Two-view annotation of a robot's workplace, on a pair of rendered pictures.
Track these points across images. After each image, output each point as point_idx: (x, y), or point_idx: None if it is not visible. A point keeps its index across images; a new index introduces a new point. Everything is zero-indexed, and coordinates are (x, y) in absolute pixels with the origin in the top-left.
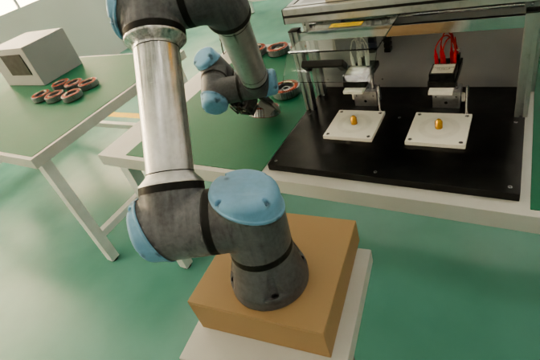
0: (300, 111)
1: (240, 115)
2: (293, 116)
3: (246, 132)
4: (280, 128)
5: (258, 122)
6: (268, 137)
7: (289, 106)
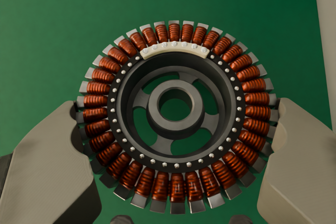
0: (290, 15)
1: (15, 96)
2: (286, 61)
3: (136, 217)
4: (273, 152)
5: (143, 133)
6: (261, 222)
7: None
